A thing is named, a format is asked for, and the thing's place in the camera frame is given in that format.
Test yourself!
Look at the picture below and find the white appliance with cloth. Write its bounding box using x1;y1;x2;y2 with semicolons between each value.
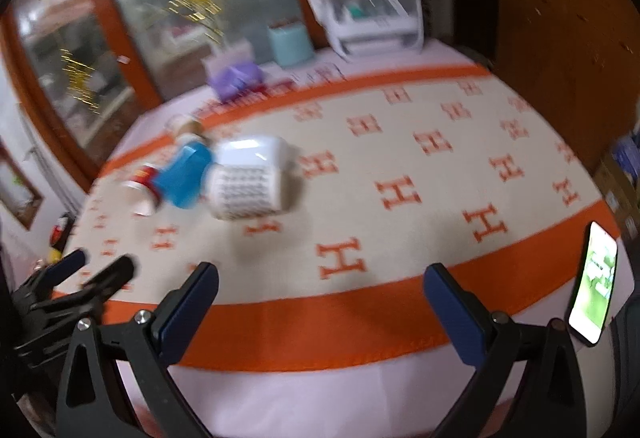
308;0;424;60

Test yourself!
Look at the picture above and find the red paper cup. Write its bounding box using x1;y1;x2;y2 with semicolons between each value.
122;164;163;217

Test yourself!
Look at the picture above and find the smartphone with lit screen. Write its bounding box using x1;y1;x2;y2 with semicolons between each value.
565;221;618;347

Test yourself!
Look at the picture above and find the purple tissue pack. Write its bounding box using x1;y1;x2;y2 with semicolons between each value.
201;39;265;103

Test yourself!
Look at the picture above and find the brown sleeved paper cup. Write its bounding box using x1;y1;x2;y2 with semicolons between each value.
166;115;204;145

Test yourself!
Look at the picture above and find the blue plastic cup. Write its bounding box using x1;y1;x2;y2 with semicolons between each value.
151;141;214;209

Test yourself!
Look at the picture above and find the grey plaid paper cup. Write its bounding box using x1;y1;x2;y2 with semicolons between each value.
203;165;284;220

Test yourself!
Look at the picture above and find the orange beige H-pattern cloth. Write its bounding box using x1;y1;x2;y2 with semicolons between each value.
58;66;617;372

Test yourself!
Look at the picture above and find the dark wooden shelf cabinet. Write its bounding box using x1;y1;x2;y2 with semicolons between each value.
494;0;639;170

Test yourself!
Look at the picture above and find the wooden glass door cabinet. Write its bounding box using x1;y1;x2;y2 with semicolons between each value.
1;0;326;190

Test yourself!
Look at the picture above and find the light blue canister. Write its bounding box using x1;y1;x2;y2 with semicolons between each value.
268;20;314;68

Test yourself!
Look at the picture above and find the white plastic cup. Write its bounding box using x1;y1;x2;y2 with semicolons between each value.
214;135;295;170

